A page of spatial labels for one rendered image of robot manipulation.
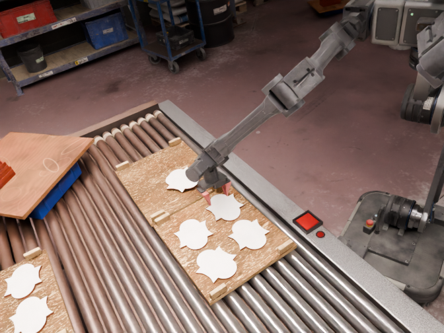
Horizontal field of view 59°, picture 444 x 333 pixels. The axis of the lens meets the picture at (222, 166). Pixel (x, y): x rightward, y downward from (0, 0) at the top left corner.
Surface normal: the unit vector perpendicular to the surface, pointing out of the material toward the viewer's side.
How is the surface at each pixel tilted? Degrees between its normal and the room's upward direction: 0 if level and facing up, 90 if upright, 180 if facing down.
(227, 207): 3
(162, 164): 0
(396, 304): 0
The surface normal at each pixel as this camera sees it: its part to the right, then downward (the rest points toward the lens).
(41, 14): 0.59, 0.45
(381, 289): -0.14, -0.76
